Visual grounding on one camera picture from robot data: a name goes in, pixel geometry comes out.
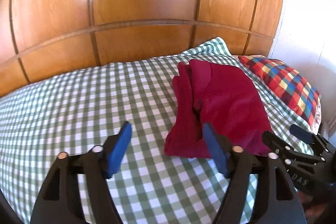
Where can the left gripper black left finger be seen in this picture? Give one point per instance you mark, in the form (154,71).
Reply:
(59,198)

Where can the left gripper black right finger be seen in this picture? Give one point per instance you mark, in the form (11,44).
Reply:
(275,199)

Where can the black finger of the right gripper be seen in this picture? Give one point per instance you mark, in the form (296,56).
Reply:
(320,146)
(285,151)

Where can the red garment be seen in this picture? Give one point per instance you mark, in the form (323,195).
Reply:
(225,97)

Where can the colourful plaid pillow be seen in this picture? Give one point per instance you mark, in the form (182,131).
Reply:
(290,86)

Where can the green white checkered bedsheet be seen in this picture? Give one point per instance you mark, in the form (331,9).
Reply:
(75,111)

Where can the green checkered pillow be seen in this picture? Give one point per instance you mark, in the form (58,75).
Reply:
(215,46)

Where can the wooden panelled wardrobe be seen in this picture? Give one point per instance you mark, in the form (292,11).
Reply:
(43,38)

